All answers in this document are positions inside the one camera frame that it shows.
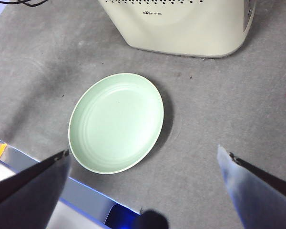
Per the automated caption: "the black round knob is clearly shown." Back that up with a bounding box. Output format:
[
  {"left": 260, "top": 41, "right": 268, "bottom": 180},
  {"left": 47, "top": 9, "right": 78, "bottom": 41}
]
[{"left": 133, "top": 208, "right": 170, "bottom": 229}]

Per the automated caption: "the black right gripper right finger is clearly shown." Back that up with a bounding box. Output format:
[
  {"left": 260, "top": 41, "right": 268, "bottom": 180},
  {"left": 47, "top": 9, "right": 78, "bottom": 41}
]
[{"left": 216, "top": 144, "right": 286, "bottom": 229}]

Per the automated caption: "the silver table edge frame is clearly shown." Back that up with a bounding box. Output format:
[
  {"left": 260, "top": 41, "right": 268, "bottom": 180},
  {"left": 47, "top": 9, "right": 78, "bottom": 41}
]
[{"left": 0, "top": 135, "right": 143, "bottom": 229}]

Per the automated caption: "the black cable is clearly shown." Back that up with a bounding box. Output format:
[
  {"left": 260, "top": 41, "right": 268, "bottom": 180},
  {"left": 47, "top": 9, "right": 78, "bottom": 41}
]
[{"left": 0, "top": 0, "right": 49, "bottom": 7}]

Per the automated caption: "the pale green oval plate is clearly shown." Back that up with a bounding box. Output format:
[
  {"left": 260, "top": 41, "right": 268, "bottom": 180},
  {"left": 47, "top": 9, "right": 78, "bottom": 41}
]
[{"left": 68, "top": 73, "right": 164, "bottom": 175}]

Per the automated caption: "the cream two-slot toaster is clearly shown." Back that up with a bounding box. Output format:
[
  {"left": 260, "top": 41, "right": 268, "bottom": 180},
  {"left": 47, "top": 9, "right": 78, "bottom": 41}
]
[{"left": 97, "top": 0, "right": 257, "bottom": 59}]

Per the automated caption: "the orange sticker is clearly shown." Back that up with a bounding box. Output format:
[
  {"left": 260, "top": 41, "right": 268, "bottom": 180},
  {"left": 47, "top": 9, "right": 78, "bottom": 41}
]
[{"left": 0, "top": 142, "right": 8, "bottom": 160}]

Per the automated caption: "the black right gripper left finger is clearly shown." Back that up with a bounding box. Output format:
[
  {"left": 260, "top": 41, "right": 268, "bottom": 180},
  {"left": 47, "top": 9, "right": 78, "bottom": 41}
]
[{"left": 0, "top": 149, "right": 72, "bottom": 229}]

